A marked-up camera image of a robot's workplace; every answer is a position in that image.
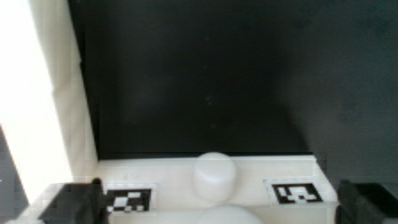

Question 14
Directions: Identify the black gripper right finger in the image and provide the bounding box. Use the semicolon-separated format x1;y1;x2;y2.
334;180;398;224

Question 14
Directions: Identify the white drawer box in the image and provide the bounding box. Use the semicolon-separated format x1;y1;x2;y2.
96;152;338;224

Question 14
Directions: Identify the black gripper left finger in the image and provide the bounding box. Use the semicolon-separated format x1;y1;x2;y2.
39;178;109;224

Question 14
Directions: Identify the white L-shaped table fence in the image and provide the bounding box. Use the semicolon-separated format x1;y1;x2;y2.
0;0;98;202

